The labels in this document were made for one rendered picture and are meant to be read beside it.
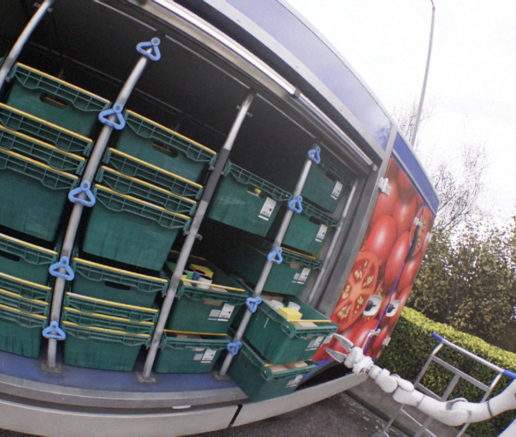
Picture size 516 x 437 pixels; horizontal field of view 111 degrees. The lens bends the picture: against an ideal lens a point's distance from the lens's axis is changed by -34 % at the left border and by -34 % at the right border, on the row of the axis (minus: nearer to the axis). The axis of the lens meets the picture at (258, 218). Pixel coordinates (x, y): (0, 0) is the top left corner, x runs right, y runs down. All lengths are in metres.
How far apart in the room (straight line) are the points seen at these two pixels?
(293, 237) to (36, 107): 1.30
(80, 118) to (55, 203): 0.30
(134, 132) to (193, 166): 0.27
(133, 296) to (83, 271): 0.23
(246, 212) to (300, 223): 0.36
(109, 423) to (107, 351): 0.36
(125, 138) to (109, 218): 0.29
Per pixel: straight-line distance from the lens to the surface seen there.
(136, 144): 0.98
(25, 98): 1.02
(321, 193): 1.52
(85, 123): 0.97
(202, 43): 1.02
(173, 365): 1.41
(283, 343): 1.30
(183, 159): 1.02
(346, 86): 1.40
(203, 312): 1.27
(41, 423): 1.39
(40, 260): 1.05
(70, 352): 1.26
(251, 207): 1.20
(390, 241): 2.03
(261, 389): 1.44
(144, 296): 1.13
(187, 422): 1.53
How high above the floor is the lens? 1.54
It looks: level
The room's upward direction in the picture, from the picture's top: 22 degrees clockwise
